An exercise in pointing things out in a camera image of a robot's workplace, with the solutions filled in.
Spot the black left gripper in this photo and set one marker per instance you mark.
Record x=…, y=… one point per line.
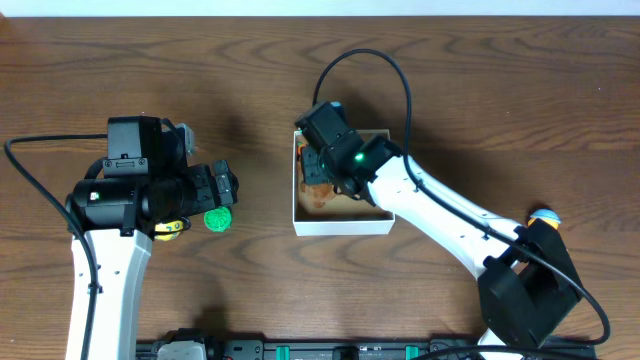
x=222, y=183

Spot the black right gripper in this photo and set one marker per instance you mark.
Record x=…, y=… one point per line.
x=310, y=167

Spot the brown plush teddy bear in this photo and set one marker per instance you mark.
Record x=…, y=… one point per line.
x=311, y=198

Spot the white cardboard box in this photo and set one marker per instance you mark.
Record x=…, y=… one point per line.
x=342, y=216

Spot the orange rubber duck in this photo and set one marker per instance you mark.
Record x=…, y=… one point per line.
x=545, y=215

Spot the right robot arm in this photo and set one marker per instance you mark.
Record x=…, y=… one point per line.
x=526, y=279

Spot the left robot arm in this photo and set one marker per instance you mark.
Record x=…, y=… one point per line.
x=118, y=211

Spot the green ridged disc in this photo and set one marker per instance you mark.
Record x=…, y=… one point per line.
x=218, y=220

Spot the yellow letter ball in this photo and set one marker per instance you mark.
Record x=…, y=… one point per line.
x=168, y=231

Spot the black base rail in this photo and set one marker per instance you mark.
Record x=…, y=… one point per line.
x=194, y=344

